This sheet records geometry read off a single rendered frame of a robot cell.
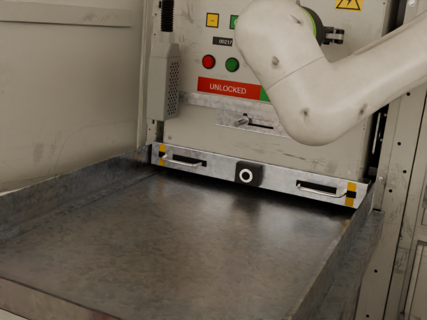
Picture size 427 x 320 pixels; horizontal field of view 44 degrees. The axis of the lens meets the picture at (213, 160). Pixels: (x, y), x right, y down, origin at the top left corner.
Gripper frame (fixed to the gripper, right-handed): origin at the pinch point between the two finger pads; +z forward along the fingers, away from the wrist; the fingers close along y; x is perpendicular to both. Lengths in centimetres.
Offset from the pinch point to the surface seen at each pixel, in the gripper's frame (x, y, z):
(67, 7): 0, -55, -14
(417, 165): -26.1, 21.8, 9.5
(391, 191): -33.0, 17.6, 9.5
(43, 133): -28, -58, -19
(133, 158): -34, -41, -5
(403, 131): -19.0, 17.8, 9.5
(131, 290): -38, -12, -51
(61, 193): -35, -41, -32
